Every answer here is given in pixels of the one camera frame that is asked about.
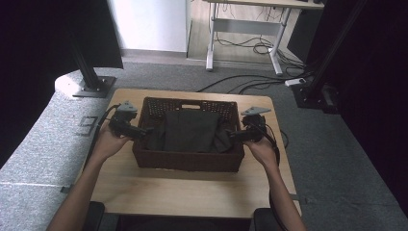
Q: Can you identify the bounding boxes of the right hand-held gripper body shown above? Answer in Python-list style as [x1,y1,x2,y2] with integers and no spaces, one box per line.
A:
[240,106,272,144]

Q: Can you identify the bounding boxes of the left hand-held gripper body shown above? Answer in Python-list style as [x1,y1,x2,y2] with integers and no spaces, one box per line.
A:
[108,100,142,140]

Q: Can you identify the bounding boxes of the dark cloth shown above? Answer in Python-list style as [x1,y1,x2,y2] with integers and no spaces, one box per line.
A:
[147,110,234,154]

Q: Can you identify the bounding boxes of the brown woven basket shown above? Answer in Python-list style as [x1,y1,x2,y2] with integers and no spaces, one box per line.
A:
[132,96,245,173]

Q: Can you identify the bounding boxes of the person's right hand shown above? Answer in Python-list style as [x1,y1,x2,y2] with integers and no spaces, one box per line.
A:
[243,136,279,171]

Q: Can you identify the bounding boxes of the person's left hand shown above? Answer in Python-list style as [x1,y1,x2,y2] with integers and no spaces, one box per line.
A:
[91,122,133,162]

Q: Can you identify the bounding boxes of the black metal stand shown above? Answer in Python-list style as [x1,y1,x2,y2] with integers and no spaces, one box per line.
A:
[68,30,117,99]
[290,0,370,116]

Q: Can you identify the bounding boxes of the white power strip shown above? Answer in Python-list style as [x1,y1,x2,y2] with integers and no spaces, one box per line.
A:
[284,77,307,88]

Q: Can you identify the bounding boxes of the black chair armrest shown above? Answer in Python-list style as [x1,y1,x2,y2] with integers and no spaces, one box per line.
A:
[81,200,107,231]
[252,207,281,231]

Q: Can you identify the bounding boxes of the white cabinet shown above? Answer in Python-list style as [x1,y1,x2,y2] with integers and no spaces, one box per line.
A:
[107,0,189,54]

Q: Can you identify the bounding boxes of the white metal desk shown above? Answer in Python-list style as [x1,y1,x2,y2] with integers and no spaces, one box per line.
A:
[203,0,325,77]

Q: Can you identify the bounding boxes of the dark curtain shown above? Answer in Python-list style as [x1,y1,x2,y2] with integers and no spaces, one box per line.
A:
[0,0,125,169]
[287,0,408,217]

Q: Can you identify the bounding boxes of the right hand-held gripper cable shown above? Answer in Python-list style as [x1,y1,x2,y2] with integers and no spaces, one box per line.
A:
[254,122,291,231]

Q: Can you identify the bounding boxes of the hand-held gripper cable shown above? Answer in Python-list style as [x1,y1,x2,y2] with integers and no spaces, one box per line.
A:
[84,103,121,168]
[254,122,291,231]

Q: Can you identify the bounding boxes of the left hand-held gripper cable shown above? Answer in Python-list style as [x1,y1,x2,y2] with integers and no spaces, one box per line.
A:
[84,103,121,168]

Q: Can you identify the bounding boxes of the black floor cables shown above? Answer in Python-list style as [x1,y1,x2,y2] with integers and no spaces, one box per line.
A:
[195,32,314,96]

